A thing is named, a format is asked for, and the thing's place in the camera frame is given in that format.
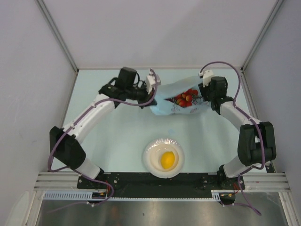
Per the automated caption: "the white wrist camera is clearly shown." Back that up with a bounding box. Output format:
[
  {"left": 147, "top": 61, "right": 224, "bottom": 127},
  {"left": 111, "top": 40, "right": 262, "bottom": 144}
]
[
  {"left": 145, "top": 74, "right": 161, "bottom": 94},
  {"left": 199, "top": 70, "right": 214, "bottom": 87}
]

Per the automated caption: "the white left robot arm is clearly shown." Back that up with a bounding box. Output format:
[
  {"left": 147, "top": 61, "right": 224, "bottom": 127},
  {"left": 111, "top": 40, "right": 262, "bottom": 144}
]
[{"left": 48, "top": 67, "right": 161, "bottom": 188}]

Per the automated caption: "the white paper plate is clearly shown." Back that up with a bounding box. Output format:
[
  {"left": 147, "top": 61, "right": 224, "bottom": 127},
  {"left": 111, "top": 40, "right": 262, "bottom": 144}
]
[{"left": 143, "top": 138, "right": 185, "bottom": 178}]

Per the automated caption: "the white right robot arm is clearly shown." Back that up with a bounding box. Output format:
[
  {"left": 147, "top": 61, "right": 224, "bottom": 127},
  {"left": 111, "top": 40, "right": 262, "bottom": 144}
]
[{"left": 198, "top": 74, "right": 277, "bottom": 189}]

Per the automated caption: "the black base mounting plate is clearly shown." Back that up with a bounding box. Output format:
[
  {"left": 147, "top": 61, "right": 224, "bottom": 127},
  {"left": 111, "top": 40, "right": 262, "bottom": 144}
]
[{"left": 77, "top": 171, "right": 246, "bottom": 198}]

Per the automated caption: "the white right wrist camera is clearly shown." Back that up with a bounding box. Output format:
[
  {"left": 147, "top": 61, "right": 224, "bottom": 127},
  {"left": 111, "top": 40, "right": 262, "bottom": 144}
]
[{"left": 199, "top": 70, "right": 214, "bottom": 87}]

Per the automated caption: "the yellow fake lemon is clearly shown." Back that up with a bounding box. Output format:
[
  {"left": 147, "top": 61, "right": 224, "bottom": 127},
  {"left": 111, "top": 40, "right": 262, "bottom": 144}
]
[{"left": 160, "top": 152, "right": 175, "bottom": 169}]

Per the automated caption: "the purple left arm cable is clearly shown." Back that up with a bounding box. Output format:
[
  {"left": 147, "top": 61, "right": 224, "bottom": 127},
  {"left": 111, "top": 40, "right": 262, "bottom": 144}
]
[{"left": 46, "top": 68, "right": 160, "bottom": 214}]

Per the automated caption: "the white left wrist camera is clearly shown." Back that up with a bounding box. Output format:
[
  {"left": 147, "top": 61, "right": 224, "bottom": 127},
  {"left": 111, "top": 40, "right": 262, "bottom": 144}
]
[{"left": 145, "top": 74, "right": 161, "bottom": 94}]

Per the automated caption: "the white slotted cable duct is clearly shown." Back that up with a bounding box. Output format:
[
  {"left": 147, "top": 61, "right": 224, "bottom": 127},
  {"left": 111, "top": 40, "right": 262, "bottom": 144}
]
[{"left": 44, "top": 191, "right": 107, "bottom": 201}]

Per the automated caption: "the light blue plastic bag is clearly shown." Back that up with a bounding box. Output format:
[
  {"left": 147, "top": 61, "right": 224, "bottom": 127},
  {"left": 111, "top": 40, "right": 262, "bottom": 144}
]
[{"left": 150, "top": 76, "right": 209, "bottom": 116}]

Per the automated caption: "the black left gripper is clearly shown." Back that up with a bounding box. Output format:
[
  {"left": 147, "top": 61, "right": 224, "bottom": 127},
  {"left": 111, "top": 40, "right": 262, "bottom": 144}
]
[{"left": 125, "top": 81, "right": 157, "bottom": 109}]

